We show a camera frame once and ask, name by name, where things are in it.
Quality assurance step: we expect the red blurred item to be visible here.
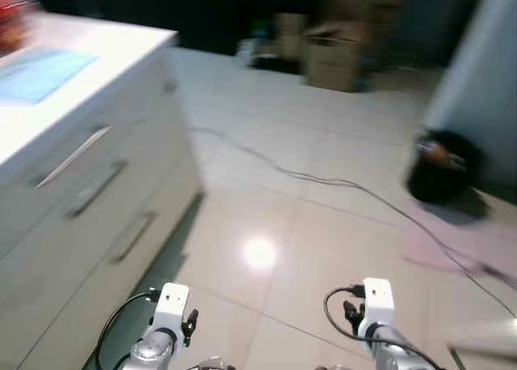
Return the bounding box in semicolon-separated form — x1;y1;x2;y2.
0;0;33;57

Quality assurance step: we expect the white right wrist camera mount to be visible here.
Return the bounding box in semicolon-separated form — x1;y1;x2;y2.
361;277;397;338

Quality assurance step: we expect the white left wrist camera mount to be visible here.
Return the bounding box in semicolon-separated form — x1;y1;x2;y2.
149;283;191;338

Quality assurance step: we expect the black round bin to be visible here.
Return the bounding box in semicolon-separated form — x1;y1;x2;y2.
406;129;485;205

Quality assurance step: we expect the grey tall panel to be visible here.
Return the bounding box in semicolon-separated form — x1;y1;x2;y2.
424;0;517;197

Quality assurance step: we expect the pink floor mat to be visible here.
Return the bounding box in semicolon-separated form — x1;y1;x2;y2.
400;199;517;282

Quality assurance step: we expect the white kitchen island cabinet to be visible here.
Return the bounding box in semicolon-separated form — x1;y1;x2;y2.
0;13;204;370

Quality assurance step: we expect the silver drawer handle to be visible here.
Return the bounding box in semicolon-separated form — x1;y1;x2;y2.
65;160;128;220
109;211;158;265
34;126;112;188

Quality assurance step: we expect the black floor cable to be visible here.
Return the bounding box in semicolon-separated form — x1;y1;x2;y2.
187;126;517;319

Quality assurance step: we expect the light blue mat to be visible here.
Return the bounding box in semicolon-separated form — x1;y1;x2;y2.
0;48;99;106

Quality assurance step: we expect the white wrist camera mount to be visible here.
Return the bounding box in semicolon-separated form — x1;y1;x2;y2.
149;283;191;338
361;277;397;338

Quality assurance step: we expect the large brown cardboard box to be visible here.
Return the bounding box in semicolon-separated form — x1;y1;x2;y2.
304;23;364;92

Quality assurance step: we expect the small brown cardboard box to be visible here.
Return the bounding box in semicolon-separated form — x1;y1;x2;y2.
271;13;308;62

